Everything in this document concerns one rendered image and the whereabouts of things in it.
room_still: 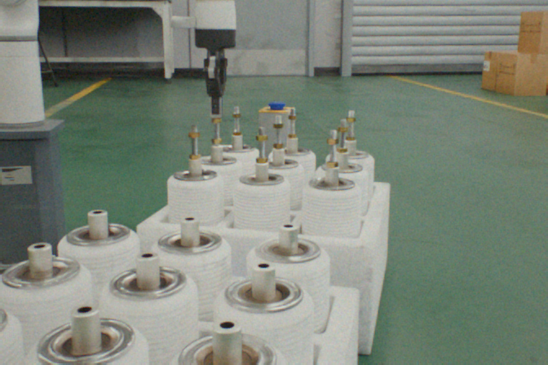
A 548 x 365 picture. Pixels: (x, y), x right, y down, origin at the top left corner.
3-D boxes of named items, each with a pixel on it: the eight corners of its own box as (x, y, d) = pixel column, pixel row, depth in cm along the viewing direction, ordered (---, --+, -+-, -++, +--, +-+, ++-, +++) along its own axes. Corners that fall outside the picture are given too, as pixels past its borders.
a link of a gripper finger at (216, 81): (203, 65, 105) (207, 88, 110) (202, 72, 104) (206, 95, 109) (218, 65, 105) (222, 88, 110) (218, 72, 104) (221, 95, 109)
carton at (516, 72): (545, 95, 442) (550, 54, 435) (514, 96, 440) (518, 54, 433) (525, 91, 471) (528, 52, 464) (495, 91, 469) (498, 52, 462)
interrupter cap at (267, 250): (247, 263, 66) (247, 257, 66) (263, 239, 73) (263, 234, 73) (315, 269, 64) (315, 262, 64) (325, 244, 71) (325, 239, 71)
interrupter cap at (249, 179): (238, 187, 97) (238, 183, 96) (240, 176, 104) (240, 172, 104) (285, 187, 97) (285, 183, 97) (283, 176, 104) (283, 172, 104)
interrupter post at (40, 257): (24, 279, 62) (21, 249, 61) (38, 270, 64) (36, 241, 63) (46, 282, 61) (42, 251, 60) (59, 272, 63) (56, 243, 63)
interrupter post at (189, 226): (177, 248, 70) (176, 221, 70) (184, 241, 73) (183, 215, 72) (196, 249, 70) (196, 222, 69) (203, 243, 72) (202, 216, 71)
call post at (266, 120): (258, 240, 144) (258, 112, 137) (266, 231, 150) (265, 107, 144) (287, 244, 142) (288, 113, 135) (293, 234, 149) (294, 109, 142)
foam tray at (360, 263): (140, 326, 103) (135, 226, 99) (216, 246, 140) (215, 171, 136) (369, 356, 94) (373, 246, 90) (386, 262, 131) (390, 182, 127)
